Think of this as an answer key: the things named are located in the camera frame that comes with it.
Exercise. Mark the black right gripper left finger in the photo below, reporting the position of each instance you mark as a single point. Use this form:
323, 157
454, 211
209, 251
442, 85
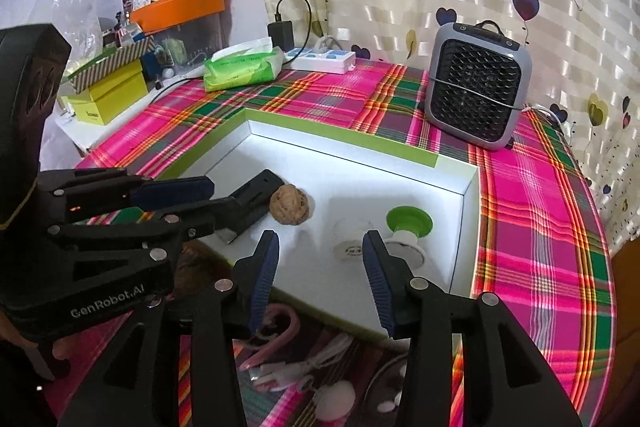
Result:
135, 381

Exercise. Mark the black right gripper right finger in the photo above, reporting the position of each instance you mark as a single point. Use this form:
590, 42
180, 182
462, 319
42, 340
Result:
507, 380

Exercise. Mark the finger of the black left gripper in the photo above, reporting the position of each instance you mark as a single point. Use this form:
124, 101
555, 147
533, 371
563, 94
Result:
74, 195
169, 230

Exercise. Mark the brown walnut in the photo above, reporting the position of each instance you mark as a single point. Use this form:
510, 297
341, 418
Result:
289, 206
198, 267

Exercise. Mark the black oval three-button pad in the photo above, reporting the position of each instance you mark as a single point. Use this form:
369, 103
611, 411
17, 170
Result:
382, 398

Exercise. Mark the pink clip large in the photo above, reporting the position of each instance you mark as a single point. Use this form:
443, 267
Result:
280, 325

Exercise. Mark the white round timer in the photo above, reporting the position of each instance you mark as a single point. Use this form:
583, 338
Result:
348, 235

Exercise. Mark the white round bulb light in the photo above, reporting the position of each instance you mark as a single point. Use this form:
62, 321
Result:
334, 401

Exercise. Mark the green white suction stamp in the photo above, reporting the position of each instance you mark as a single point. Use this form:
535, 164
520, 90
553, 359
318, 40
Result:
408, 225

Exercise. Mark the black rectangular device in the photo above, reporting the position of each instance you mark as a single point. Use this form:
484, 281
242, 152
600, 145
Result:
250, 206

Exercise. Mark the person left hand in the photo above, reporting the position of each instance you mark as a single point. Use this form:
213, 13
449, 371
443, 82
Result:
62, 348

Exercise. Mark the yellow shoe box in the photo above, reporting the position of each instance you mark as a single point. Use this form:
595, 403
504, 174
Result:
106, 99

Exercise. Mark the striped box lid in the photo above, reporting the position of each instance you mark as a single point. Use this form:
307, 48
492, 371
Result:
109, 61

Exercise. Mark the green white open box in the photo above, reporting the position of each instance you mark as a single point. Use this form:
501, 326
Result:
348, 175

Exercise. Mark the plaid tablecloth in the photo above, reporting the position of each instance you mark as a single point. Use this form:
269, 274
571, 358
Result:
542, 244

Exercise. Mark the green tissue pack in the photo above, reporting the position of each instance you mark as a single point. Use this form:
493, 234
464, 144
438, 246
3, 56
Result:
244, 64

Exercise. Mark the clear plastic bag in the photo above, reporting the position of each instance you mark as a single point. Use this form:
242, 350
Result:
78, 22

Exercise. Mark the white power strip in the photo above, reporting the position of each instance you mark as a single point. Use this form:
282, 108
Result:
310, 60

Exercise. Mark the orange lidded clear bin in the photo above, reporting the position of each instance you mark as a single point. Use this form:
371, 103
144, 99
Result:
186, 32

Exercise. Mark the black charger adapter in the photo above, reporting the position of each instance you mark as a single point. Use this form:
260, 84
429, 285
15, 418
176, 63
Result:
282, 34

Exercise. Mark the grey mini heater fan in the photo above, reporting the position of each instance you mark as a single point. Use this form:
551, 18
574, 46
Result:
477, 83

